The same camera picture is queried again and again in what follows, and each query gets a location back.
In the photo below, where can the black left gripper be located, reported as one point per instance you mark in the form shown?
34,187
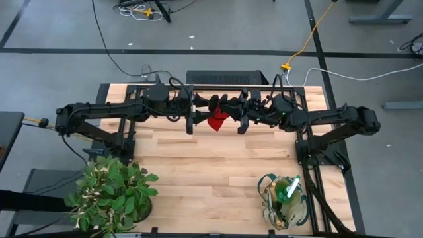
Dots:
190,109

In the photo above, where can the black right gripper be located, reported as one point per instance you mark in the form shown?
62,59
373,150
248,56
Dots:
252,110

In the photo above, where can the red gardening glove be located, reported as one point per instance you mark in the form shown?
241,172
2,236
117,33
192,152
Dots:
217,122

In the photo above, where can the green spray bottle white nozzle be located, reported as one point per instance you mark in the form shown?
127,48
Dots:
292,188

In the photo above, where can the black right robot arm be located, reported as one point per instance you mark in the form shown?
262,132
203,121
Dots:
327,116

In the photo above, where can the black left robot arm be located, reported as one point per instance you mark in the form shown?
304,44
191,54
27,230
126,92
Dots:
99,109

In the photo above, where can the green transparent gardening bag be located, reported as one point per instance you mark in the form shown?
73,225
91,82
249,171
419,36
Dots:
297,215

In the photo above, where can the black computer tower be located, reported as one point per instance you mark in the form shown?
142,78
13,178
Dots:
224,77

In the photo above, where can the black floor stand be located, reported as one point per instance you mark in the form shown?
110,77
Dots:
163,11

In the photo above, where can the green potted plant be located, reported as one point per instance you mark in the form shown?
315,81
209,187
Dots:
109,191

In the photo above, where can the grey desk leg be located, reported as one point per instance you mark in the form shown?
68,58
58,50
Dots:
380,19

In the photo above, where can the dark grey cart shelf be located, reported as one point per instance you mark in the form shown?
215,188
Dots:
43,180

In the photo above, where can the grey desk foot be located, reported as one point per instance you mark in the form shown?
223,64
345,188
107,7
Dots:
406,105

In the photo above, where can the black side table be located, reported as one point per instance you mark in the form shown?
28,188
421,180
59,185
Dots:
10,132

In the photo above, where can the black aluminium table frame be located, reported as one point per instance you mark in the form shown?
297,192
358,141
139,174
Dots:
224,87

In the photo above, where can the silver aluminium bracket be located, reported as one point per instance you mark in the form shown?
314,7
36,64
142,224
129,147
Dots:
129,236

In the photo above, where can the black rig post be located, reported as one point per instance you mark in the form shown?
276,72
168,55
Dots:
26,200

